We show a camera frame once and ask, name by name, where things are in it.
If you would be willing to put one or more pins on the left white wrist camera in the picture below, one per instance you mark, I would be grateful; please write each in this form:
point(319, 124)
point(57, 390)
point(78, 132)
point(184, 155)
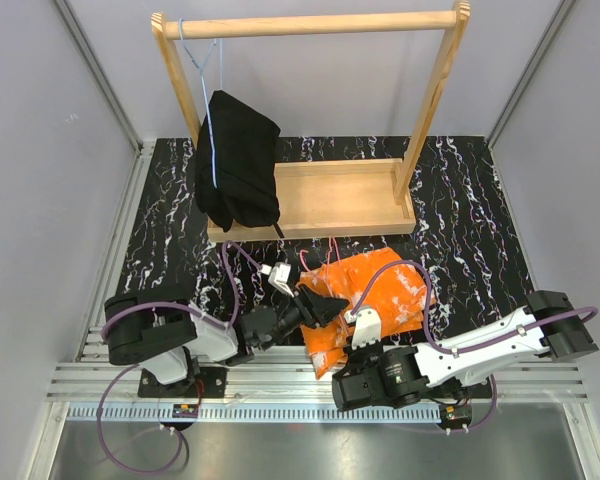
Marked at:
point(278, 276)

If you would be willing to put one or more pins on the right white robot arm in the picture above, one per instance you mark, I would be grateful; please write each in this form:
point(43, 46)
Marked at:
point(546, 326)

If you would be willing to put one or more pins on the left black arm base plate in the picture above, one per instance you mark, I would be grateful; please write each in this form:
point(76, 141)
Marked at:
point(210, 382)

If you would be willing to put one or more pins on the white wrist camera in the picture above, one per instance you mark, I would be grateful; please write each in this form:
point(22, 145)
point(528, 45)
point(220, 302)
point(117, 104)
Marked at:
point(278, 276)
point(367, 326)

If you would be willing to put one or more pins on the pink wire hanger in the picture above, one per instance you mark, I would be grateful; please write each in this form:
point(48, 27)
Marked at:
point(320, 279)

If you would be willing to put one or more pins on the aluminium frame rail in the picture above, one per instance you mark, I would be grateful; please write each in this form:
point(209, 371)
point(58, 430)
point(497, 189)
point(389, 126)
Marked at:
point(278, 387)

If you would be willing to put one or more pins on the orange tie-dye trousers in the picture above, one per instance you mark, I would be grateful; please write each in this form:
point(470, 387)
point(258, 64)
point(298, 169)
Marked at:
point(398, 296)

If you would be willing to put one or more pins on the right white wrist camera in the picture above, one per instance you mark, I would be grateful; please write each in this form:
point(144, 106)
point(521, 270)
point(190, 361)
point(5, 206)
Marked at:
point(367, 326)

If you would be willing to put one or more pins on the blue wire hanger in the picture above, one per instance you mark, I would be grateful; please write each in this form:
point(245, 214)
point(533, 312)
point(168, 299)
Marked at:
point(207, 94)

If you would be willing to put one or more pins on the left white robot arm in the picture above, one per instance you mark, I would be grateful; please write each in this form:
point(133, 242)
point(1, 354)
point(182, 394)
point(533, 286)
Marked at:
point(161, 331)

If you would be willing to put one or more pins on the black garment on hanger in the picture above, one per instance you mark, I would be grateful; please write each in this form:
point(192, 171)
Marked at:
point(246, 155)

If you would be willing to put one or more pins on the wooden clothes rack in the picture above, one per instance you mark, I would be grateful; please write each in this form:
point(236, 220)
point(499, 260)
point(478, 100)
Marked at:
point(338, 198)

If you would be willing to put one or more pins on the black marble pattern mat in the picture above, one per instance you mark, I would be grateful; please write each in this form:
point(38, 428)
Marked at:
point(464, 237)

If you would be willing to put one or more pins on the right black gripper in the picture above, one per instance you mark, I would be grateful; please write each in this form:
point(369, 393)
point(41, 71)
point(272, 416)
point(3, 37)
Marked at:
point(353, 352)

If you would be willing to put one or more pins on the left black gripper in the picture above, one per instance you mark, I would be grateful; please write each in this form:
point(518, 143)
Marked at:
point(316, 310)

